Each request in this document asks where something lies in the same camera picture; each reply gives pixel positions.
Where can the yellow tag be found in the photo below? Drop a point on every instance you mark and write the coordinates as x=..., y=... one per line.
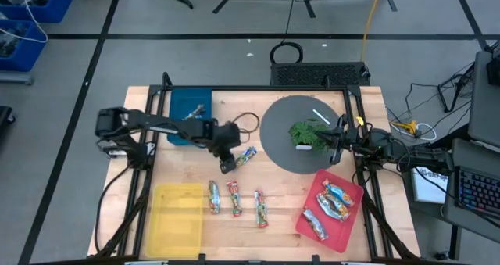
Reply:
x=359, y=120

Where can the blue storage crate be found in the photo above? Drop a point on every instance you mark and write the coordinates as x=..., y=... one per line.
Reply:
x=31, y=50
x=58, y=7

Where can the yellow plastic bin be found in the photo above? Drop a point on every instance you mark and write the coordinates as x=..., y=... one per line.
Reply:
x=173, y=222

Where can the blue plastic bin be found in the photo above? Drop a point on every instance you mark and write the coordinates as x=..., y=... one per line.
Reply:
x=183, y=101

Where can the blue green Chewy granola bar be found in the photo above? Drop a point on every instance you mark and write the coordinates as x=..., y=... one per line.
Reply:
x=194, y=112
x=246, y=156

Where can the white paper board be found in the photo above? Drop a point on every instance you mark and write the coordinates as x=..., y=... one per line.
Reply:
x=426, y=188

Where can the black box at floor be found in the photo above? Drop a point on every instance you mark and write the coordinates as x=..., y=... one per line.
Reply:
x=4, y=118

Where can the black floor stand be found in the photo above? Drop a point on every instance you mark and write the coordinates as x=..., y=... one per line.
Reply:
x=443, y=99

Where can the black computer keyboard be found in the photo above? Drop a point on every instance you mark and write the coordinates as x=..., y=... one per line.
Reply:
x=476, y=190

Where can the white plastic strip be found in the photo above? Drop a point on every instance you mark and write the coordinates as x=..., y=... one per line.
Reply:
x=321, y=116

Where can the grey office desk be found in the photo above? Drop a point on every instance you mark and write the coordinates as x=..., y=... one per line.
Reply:
x=468, y=151
x=484, y=108

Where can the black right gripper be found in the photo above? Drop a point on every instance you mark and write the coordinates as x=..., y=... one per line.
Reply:
x=349, y=140

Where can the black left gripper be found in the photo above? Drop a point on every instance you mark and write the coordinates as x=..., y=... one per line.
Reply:
x=226, y=138

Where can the green red Chewy granola bar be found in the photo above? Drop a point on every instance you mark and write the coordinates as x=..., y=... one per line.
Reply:
x=213, y=196
x=261, y=209
x=234, y=198

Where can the grey round woven mat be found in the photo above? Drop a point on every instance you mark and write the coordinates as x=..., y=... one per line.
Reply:
x=277, y=140

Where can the small black floor object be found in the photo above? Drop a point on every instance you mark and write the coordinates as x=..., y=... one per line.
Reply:
x=442, y=256

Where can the black aluminium table frame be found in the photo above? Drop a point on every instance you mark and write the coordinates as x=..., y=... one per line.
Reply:
x=242, y=88

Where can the black monitor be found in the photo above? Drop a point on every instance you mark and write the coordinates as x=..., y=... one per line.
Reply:
x=494, y=69

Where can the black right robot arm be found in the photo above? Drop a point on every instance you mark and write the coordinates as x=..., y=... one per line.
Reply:
x=426, y=155

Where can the black computer case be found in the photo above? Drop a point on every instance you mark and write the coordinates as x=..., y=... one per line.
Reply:
x=312, y=74

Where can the pink plastic bin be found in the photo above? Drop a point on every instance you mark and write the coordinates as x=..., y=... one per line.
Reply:
x=343, y=233

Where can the green leafy vegetable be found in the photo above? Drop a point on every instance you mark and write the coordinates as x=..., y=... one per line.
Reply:
x=304, y=134

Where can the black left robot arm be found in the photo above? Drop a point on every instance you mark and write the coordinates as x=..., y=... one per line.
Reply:
x=164, y=124

